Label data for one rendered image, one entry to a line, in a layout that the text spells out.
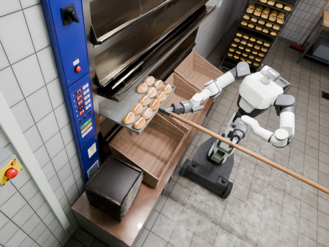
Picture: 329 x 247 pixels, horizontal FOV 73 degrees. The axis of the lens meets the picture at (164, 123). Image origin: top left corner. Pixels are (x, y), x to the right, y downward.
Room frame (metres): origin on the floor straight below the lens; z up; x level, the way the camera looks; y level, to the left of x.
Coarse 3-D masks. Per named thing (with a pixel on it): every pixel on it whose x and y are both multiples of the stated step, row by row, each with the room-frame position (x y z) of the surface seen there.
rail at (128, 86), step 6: (210, 12) 2.39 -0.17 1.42; (180, 36) 1.73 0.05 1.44; (174, 42) 1.61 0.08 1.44; (168, 48) 1.50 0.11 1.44; (162, 54) 1.40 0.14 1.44; (156, 60) 1.31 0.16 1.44; (150, 66) 1.23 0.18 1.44; (144, 72) 1.15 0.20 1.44; (138, 78) 1.08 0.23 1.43; (132, 84) 1.01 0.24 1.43; (126, 90) 0.95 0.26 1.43; (120, 96) 0.90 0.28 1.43
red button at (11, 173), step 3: (12, 168) 0.33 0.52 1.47; (9, 171) 0.31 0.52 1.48; (12, 171) 0.31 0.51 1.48; (15, 171) 0.32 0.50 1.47; (6, 174) 0.30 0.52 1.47; (9, 174) 0.30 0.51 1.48; (12, 174) 0.30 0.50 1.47; (15, 174) 0.31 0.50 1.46; (9, 177) 0.29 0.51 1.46; (12, 177) 0.30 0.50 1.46
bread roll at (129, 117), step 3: (126, 114) 0.95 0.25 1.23; (129, 114) 0.95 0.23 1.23; (132, 114) 0.96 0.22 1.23; (126, 117) 0.92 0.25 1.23; (129, 117) 0.93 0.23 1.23; (132, 117) 0.94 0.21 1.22; (123, 120) 0.91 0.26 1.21; (126, 120) 0.91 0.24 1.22; (129, 120) 0.91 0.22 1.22; (132, 120) 0.93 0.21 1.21; (126, 123) 0.90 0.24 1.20; (129, 123) 0.91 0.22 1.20
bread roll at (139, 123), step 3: (141, 117) 0.96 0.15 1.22; (138, 120) 0.92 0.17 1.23; (141, 120) 0.93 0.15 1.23; (144, 120) 0.95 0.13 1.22; (135, 123) 0.90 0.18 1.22; (138, 123) 0.90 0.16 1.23; (141, 123) 0.91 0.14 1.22; (144, 123) 0.93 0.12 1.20; (135, 126) 0.88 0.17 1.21; (138, 126) 0.89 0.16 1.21; (141, 126) 0.90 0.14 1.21; (138, 129) 0.89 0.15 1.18
